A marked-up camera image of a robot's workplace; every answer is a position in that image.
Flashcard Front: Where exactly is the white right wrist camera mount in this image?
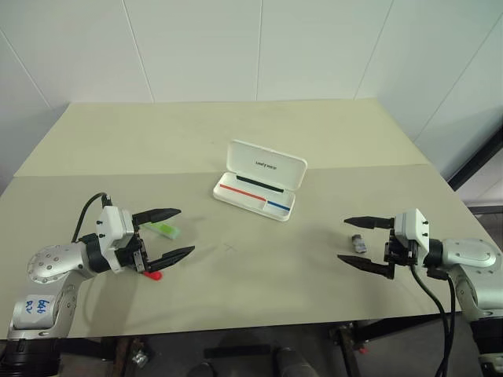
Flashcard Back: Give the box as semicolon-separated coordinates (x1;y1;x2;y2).
392;208;431;269

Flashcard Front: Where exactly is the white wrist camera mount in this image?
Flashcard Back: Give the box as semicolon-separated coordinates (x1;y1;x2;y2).
392;208;431;269
95;205;137;275

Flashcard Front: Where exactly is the small grey metal object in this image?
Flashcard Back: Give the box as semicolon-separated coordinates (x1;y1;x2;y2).
350;233;369;254

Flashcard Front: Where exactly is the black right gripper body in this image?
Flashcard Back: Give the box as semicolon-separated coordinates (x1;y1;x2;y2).
384;228;420;272

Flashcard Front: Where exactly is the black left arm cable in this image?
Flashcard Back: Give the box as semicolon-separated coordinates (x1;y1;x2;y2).
72;191;116;243

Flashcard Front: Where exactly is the green eraser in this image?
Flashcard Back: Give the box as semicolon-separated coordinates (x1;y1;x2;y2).
141;222;182;240

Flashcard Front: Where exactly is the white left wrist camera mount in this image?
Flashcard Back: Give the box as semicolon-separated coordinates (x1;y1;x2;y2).
95;205;137;275

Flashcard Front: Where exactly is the small dark rounded shape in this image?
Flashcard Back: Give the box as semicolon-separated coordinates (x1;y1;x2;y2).
187;361;216;377

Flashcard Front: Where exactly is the rusty table leg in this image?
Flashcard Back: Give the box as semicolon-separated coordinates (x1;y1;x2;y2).
113;336;133;377

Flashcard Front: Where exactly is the large dark rounded shape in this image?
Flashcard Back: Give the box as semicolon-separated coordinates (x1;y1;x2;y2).
274;346;316;377

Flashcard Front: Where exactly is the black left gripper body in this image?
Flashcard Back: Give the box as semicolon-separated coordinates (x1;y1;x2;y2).
115;225;149;275

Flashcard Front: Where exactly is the white hinged pencil case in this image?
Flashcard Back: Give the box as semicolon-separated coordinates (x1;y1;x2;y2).
212;139;308;225

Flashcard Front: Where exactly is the black window frame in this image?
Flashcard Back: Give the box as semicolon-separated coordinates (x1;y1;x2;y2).
447;127;503;205

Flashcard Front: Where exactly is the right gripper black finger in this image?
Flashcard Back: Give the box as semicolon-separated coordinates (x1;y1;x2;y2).
343;214;395;231
336;254;396;280

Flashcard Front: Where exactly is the black metal table frame bar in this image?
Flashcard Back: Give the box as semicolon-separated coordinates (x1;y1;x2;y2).
353;313;468;343

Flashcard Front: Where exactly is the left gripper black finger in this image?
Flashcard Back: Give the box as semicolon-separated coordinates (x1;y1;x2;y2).
132;207;183;230
145;245;196;273

